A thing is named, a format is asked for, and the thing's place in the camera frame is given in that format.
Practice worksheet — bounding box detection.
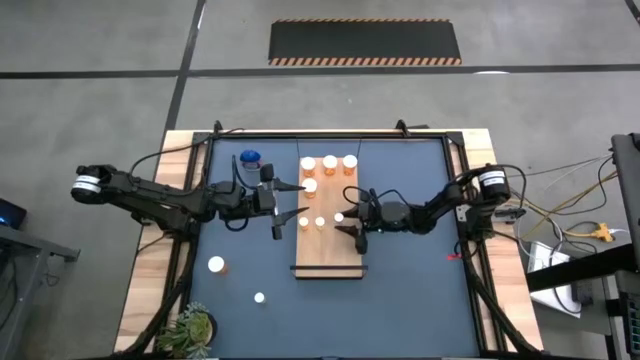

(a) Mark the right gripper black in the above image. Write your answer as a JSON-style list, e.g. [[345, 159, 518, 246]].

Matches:
[[333, 188, 409, 255]]

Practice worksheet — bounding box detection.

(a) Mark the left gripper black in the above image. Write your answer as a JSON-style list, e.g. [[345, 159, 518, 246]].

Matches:
[[249, 162, 311, 241]]

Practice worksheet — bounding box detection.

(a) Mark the green potted succulent plant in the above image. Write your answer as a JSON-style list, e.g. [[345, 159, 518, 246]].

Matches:
[[154, 301, 219, 360]]

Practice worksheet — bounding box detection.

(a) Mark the grey metal desk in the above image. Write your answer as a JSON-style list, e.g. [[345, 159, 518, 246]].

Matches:
[[0, 222, 81, 360]]

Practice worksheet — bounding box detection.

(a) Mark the dark blue table mat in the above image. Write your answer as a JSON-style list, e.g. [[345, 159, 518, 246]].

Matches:
[[189, 137, 481, 359]]

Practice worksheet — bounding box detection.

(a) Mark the black hazard-striped floor mat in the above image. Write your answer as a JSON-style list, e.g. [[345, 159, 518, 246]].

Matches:
[[267, 18, 463, 67]]

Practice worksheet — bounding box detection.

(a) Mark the wooden shelf with black frame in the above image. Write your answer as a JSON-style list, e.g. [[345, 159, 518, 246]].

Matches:
[[289, 138, 370, 280]]

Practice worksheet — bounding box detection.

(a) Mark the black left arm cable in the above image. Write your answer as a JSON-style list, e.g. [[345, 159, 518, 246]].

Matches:
[[129, 127, 246, 176]]

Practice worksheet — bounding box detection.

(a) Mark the white flat box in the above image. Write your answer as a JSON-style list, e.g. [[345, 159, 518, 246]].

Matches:
[[527, 239, 584, 317]]

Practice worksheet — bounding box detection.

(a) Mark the dark grey equipment case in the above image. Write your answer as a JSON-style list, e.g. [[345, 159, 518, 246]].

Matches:
[[610, 132, 640, 246]]

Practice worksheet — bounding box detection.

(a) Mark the dark equipment rack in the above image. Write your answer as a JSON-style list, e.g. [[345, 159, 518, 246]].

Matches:
[[602, 269, 640, 360]]

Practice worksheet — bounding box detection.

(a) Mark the blue-capped antacid bottle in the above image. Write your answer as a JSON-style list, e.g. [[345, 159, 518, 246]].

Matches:
[[238, 149, 265, 174]]

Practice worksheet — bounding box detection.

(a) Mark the black desk beam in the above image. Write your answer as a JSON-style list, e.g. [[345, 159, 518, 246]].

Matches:
[[524, 243, 640, 293]]

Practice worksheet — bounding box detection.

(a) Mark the yellow cable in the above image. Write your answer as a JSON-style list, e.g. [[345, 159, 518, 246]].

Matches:
[[534, 169, 619, 239]]

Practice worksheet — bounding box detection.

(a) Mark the yellow power cable splitter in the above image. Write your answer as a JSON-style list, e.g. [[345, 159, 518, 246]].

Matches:
[[588, 222, 615, 245]]

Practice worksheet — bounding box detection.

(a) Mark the black device with blue light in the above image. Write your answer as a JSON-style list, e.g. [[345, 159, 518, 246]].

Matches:
[[0, 198, 28, 230]]

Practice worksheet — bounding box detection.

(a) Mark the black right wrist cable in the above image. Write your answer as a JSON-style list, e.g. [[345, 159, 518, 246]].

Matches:
[[342, 185, 401, 207]]

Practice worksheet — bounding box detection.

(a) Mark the black metal rig frame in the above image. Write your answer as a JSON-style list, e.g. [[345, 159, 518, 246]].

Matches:
[[112, 119, 546, 360]]

